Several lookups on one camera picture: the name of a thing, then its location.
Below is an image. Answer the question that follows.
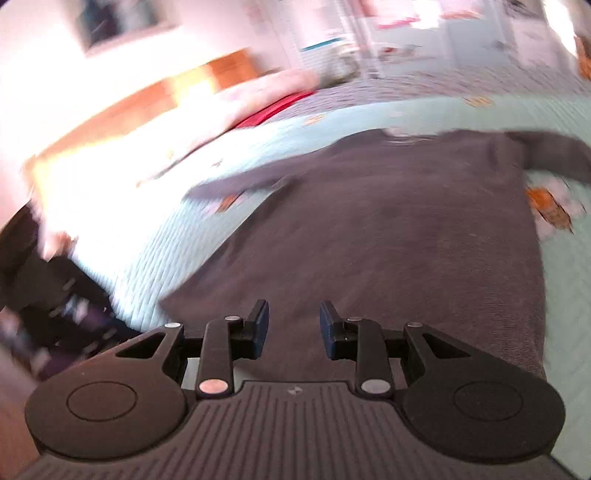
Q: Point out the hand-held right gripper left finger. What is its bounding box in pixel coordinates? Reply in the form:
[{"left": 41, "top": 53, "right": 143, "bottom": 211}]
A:
[{"left": 115, "top": 299, "right": 270, "bottom": 400}]

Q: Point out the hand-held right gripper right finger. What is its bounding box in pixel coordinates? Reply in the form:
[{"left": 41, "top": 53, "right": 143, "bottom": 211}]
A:
[{"left": 320, "top": 300, "right": 472, "bottom": 398}]

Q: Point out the grey knitted sweater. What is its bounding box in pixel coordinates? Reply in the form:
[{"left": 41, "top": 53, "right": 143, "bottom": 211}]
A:
[{"left": 159, "top": 128, "right": 591, "bottom": 386}]

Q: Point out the wooden headboard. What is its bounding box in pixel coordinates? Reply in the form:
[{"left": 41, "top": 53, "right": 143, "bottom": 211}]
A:
[{"left": 25, "top": 48, "right": 259, "bottom": 204}]

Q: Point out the red cloth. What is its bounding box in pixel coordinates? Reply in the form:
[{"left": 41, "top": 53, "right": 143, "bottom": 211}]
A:
[{"left": 233, "top": 90, "right": 315, "bottom": 132}]

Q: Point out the pink rolled quilt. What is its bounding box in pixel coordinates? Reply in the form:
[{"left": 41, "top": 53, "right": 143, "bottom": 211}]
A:
[{"left": 152, "top": 69, "right": 324, "bottom": 153}]

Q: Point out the mint quilted bee blanket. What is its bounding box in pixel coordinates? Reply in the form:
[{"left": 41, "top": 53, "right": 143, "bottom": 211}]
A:
[{"left": 69, "top": 88, "right": 591, "bottom": 467}]

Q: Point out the framed wedding photo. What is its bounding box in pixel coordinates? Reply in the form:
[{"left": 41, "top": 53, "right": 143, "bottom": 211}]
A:
[{"left": 76, "top": 0, "right": 181, "bottom": 54}]

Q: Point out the white sliding-door wardrobe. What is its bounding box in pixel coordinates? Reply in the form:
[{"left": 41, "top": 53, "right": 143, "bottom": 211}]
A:
[{"left": 245, "top": 0, "right": 578, "bottom": 88}]

